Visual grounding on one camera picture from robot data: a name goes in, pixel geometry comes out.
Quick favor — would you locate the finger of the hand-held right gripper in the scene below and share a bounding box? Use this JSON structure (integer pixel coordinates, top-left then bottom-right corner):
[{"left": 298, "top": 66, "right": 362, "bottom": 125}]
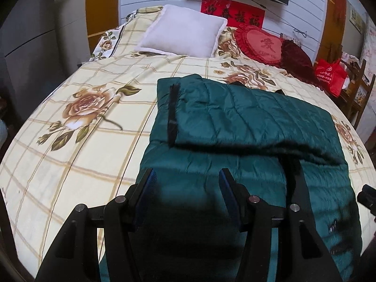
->
[{"left": 357, "top": 184, "right": 376, "bottom": 212}]

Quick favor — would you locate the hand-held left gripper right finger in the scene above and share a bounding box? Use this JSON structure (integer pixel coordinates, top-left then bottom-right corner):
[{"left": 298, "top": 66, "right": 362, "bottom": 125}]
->
[{"left": 219, "top": 167, "right": 343, "bottom": 282}]

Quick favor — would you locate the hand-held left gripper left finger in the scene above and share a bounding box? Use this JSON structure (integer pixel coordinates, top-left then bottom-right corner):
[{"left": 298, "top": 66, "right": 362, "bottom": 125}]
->
[{"left": 35, "top": 167, "right": 157, "bottom": 282}]

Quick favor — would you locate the green puffer jacket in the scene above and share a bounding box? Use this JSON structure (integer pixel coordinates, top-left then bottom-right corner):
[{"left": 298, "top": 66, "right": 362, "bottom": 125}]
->
[{"left": 98, "top": 74, "right": 363, "bottom": 282}]

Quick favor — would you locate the bed with floral checked blanket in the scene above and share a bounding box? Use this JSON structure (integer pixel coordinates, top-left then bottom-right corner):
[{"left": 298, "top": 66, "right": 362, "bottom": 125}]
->
[{"left": 0, "top": 6, "right": 376, "bottom": 274}]

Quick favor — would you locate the wooden chair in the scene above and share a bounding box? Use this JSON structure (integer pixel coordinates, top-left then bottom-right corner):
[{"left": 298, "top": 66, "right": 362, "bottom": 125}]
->
[{"left": 338, "top": 59, "right": 376, "bottom": 130}]

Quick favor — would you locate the red shopping bag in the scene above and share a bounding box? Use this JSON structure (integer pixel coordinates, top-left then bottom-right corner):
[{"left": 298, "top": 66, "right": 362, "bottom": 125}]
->
[{"left": 314, "top": 59, "right": 348, "bottom": 97}]

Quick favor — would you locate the dark red velvet cushion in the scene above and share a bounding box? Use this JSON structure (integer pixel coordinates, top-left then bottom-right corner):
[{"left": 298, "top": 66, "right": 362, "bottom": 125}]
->
[{"left": 279, "top": 39, "right": 321, "bottom": 88}]

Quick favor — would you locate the red heart-shaped cushion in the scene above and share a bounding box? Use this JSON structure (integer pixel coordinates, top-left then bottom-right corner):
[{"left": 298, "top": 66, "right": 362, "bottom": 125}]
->
[{"left": 233, "top": 23, "right": 286, "bottom": 65}]

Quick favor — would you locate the white pillow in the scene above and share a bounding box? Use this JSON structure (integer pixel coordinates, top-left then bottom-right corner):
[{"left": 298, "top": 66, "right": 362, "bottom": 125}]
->
[{"left": 137, "top": 4, "right": 228, "bottom": 58}]

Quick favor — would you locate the grey wardrobe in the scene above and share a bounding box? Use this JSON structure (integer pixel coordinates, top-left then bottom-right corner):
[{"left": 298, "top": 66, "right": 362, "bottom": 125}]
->
[{"left": 0, "top": 0, "right": 89, "bottom": 78}]

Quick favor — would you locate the red wall poster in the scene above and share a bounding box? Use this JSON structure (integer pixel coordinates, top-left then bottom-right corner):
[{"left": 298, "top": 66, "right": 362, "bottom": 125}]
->
[{"left": 200, "top": 0, "right": 266, "bottom": 30}]

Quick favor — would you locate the orange wooden wall panel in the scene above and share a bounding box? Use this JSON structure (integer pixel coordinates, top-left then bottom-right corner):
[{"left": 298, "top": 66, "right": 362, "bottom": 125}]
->
[
  {"left": 317, "top": 0, "right": 348, "bottom": 63},
  {"left": 85, "top": 0, "right": 121, "bottom": 62}
]

